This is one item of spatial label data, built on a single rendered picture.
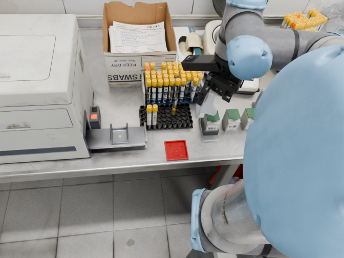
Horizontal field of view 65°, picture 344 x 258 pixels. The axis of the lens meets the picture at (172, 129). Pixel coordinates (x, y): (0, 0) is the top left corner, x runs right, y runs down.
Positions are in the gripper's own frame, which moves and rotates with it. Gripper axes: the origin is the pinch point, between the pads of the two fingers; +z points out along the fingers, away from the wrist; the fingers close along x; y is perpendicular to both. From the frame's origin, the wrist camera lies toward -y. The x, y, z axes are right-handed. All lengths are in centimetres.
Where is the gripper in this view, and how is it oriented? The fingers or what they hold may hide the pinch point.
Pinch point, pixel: (206, 102)
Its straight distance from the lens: 82.0
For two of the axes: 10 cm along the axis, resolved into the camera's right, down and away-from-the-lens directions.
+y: 8.1, 5.2, -2.8
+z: -0.8, 5.6, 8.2
